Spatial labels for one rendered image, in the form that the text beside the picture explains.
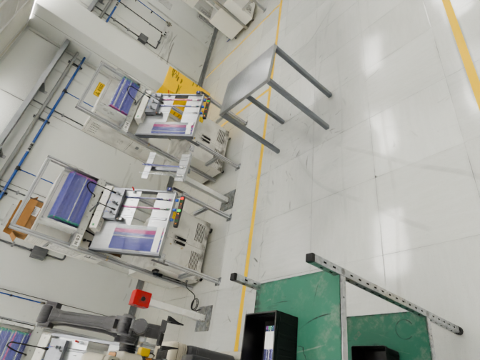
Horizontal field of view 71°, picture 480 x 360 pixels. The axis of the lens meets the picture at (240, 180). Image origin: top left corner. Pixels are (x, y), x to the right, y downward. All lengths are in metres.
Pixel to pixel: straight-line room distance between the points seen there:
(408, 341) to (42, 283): 4.17
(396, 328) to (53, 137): 4.91
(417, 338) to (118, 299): 4.12
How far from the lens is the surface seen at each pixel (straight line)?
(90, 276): 5.11
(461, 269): 2.17
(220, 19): 7.19
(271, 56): 3.14
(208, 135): 4.58
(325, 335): 1.28
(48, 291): 4.97
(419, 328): 1.79
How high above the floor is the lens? 1.93
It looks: 28 degrees down
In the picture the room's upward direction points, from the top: 60 degrees counter-clockwise
